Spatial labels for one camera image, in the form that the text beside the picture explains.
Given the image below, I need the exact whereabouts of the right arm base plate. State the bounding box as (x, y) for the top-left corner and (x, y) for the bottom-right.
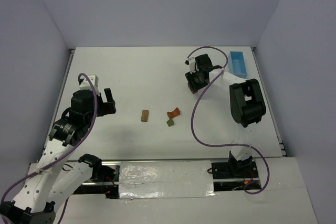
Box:
(207, 162), (258, 181)

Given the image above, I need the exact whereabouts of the aluminium mounting rail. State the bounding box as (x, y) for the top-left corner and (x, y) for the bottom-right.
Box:
(65, 157), (263, 183)

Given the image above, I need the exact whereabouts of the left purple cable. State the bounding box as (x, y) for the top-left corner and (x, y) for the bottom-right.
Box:
(0, 73), (100, 224)

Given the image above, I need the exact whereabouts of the purple cable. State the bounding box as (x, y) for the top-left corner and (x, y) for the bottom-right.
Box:
(0, 73), (100, 224)
(185, 46), (270, 195)

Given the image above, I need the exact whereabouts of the blue plastic box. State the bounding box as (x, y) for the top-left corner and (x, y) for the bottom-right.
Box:
(228, 51), (247, 79)

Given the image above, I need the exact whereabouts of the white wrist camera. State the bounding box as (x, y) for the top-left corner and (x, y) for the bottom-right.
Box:
(185, 57), (197, 74)
(78, 74), (99, 95)

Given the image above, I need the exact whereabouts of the silver tape sheet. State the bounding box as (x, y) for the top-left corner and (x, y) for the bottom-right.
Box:
(119, 161), (215, 199)

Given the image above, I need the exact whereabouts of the green wedge block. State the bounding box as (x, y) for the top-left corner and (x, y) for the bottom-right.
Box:
(166, 118), (174, 127)

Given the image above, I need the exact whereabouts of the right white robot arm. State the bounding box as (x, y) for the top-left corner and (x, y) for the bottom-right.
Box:
(185, 54), (266, 175)

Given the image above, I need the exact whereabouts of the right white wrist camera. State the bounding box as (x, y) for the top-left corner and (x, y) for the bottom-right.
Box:
(185, 57), (197, 74)

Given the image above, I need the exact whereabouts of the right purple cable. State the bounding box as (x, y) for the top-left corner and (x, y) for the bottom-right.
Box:
(185, 46), (270, 195)

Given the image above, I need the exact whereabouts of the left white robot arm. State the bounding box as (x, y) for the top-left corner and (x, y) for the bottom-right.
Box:
(1, 88), (118, 223)

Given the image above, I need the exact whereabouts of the orange arch block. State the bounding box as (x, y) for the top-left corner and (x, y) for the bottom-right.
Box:
(167, 107), (181, 119)

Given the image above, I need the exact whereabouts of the tan wood rectangular block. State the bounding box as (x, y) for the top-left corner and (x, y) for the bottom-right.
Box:
(141, 110), (149, 122)

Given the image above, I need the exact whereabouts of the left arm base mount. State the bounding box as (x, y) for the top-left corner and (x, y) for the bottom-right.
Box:
(90, 165), (120, 199)

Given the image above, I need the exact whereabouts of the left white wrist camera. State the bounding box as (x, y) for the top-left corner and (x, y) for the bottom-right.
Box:
(78, 74), (99, 95)

